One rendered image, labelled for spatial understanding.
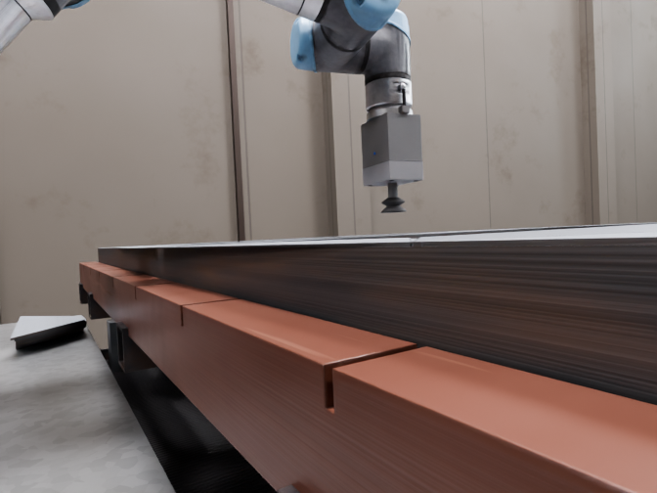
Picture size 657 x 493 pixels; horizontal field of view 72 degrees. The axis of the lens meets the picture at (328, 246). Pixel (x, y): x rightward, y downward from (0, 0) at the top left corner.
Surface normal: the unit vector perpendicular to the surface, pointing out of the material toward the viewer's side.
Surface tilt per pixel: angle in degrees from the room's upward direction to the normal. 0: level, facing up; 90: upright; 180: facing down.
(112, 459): 0
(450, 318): 90
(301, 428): 90
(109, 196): 90
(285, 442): 90
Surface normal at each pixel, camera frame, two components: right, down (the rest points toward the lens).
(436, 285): -0.85, 0.05
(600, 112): 0.44, 0.00
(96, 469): -0.05, -1.00
